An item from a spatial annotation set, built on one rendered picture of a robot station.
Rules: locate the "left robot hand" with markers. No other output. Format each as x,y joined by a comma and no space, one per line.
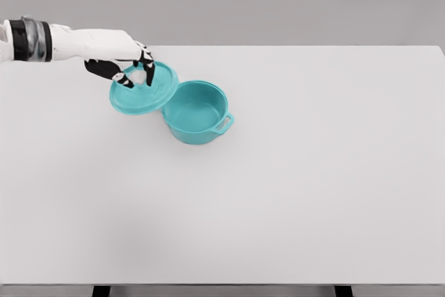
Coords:
107,44

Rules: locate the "teal pot lid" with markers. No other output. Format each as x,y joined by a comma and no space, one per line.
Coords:
153,97

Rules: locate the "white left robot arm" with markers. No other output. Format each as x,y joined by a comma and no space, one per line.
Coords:
33,40

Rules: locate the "teal pot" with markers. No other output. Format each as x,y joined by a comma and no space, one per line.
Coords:
194,116

